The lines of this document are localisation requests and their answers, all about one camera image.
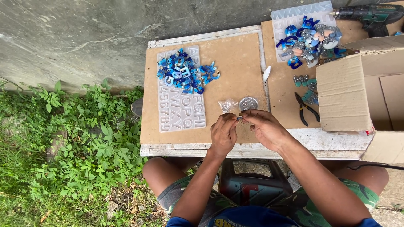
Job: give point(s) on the pile of glitter resin charms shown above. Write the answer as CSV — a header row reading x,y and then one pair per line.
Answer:
x,y
311,41

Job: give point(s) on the cardboard box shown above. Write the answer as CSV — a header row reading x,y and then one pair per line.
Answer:
x,y
366,94

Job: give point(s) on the white silicone alphabet mold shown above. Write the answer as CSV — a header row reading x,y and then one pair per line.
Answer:
x,y
181,104
288,19

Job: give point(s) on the pile of blue resin letters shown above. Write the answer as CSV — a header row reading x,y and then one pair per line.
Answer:
x,y
184,73

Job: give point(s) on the teal glitter resin charm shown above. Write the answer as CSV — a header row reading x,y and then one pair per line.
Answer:
x,y
310,97
304,81

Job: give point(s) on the blue shirt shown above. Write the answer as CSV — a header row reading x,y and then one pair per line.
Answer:
x,y
252,219

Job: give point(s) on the clear bag of metal rings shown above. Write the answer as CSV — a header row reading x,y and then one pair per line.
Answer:
x,y
227,105

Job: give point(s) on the brown hardboard sheet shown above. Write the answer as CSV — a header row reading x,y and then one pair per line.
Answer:
x,y
227,82
281,94

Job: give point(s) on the person's right hand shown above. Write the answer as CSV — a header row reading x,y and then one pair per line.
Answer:
x,y
268,129

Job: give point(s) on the camouflage shorts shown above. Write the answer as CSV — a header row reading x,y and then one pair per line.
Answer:
x,y
284,201

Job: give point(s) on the person's left hand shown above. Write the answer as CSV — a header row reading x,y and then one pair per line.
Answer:
x,y
223,135

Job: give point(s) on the green weeds patch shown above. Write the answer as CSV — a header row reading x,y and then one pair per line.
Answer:
x,y
72,148

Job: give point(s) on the white wooden table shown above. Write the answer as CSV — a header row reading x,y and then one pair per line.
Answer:
x,y
315,142

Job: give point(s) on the black plastic stool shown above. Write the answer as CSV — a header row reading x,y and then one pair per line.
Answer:
x,y
252,184

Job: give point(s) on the small white glue tube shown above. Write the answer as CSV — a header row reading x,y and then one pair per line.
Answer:
x,y
266,73

